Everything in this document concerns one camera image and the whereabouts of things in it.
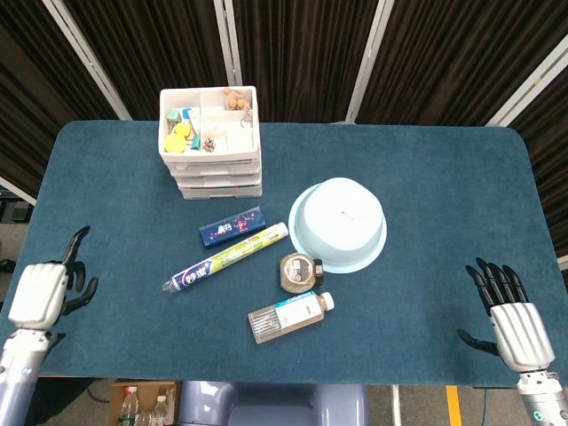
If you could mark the light blue plastic basin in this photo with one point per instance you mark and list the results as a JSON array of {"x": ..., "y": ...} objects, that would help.
[{"x": 341, "y": 222}]

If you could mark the white table leg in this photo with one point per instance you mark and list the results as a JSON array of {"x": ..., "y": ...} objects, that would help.
[{"x": 395, "y": 406}]

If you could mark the white metal frame post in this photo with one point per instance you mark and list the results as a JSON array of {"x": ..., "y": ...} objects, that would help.
[
  {"x": 368, "y": 62},
  {"x": 18, "y": 191},
  {"x": 528, "y": 84},
  {"x": 235, "y": 62},
  {"x": 86, "y": 60}
]

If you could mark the clear square bottle white cap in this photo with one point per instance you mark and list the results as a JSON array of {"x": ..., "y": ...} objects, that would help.
[{"x": 288, "y": 317}]

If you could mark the dark blue toothpaste box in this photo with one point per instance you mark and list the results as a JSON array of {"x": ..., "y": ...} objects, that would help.
[{"x": 233, "y": 227}]

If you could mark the cling film roll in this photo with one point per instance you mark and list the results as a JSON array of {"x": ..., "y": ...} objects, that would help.
[{"x": 222, "y": 258}]

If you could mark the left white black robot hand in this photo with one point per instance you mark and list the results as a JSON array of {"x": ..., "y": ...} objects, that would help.
[{"x": 37, "y": 295}]

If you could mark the brown cardboard box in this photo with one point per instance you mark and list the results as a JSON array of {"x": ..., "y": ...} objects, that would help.
[{"x": 116, "y": 395}]

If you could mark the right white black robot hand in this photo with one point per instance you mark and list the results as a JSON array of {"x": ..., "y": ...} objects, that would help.
[{"x": 521, "y": 337}]

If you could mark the yellow round disc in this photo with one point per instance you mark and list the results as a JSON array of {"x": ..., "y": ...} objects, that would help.
[
  {"x": 182, "y": 130},
  {"x": 174, "y": 143}
]

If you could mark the clear water bottle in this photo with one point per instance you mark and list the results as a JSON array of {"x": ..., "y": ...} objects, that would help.
[
  {"x": 128, "y": 408},
  {"x": 160, "y": 412}
]

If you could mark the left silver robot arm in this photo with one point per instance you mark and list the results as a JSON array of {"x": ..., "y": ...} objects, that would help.
[{"x": 18, "y": 368}]

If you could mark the glass spice jar black lid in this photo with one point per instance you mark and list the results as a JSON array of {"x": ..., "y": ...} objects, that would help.
[{"x": 297, "y": 271}]

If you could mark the clear plastic drawer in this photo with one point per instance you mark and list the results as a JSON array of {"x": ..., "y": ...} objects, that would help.
[
  {"x": 222, "y": 179},
  {"x": 222, "y": 191}
]

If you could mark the brown bear figure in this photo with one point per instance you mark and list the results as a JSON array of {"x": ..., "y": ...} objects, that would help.
[{"x": 235, "y": 102}]

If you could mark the small metal clips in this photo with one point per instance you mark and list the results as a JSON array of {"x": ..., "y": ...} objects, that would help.
[{"x": 209, "y": 144}]

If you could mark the green binder clip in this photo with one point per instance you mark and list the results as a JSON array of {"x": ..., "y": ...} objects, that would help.
[{"x": 173, "y": 116}]

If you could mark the teal binder clip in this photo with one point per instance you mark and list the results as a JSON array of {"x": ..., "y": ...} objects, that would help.
[{"x": 195, "y": 143}]

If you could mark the white drawer organizer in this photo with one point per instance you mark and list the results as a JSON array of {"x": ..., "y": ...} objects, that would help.
[{"x": 208, "y": 156}]

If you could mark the dark blue table mat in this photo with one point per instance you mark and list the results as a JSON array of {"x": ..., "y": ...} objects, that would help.
[{"x": 421, "y": 310}]

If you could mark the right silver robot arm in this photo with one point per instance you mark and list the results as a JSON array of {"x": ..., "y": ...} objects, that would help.
[{"x": 539, "y": 399}]

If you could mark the blue grey robot torso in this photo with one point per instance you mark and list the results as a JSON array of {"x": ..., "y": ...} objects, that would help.
[{"x": 266, "y": 404}]

